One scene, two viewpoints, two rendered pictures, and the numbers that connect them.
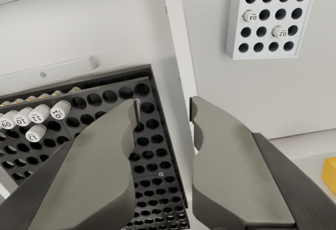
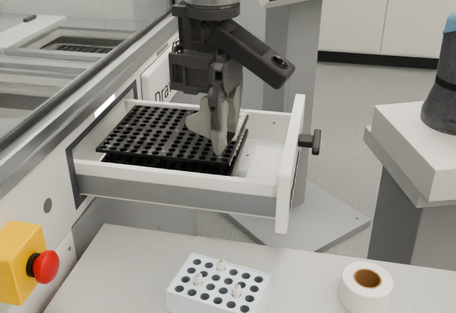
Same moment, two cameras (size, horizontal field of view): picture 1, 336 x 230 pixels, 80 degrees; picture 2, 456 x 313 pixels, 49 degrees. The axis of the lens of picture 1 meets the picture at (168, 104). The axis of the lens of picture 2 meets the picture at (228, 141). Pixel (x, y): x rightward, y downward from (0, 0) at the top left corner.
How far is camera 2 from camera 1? 67 cm
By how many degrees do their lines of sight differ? 54
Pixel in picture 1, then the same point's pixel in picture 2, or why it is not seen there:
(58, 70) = (245, 160)
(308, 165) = not seen: hidden behind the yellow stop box
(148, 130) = (199, 155)
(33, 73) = (250, 153)
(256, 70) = (159, 288)
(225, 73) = (172, 267)
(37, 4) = not seen: hidden behind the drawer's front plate
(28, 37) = (268, 162)
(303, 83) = not seen: outside the picture
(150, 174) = (167, 148)
